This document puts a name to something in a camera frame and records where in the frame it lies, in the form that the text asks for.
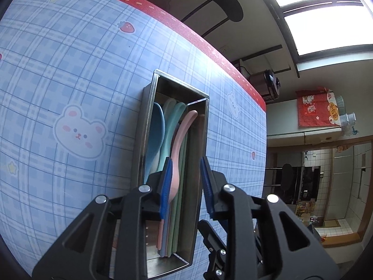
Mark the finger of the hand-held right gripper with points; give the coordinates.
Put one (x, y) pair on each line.
(217, 256)

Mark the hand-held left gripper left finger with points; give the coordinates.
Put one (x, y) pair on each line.
(165, 186)

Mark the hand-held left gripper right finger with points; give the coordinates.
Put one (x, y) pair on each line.
(207, 186)

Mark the pink spoon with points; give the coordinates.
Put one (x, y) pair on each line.
(176, 163)

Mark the green chopstick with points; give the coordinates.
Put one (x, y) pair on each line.
(174, 233)

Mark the steel utensil box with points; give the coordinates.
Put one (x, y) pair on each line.
(198, 140)

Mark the blue spoon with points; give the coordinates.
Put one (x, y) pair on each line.
(154, 140)

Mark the pink chopstick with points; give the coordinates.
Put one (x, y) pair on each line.
(160, 236)

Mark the teal spoon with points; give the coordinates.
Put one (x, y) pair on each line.
(172, 128)

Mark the beige spoon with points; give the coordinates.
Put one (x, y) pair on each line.
(168, 108)

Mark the black round stool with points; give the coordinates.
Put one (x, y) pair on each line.
(227, 5)
(288, 176)

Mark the black cabinet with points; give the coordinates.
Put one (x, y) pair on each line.
(306, 180)

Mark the silver rice cooker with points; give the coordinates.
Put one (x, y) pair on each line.
(263, 84)

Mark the white refrigerator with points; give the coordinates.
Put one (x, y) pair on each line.
(320, 137)

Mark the red printed cloth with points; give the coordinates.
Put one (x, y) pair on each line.
(314, 113)

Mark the blue plaid table mat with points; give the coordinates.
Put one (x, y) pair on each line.
(72, 64)

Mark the clear plastic containers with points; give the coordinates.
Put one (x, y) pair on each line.
(346, 119)

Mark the dark framed window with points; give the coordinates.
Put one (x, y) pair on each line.
(320, 32)

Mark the black metal chair frame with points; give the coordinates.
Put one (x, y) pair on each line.
(262, 53)

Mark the wooden door frame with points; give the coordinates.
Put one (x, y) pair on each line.
(365, 224)

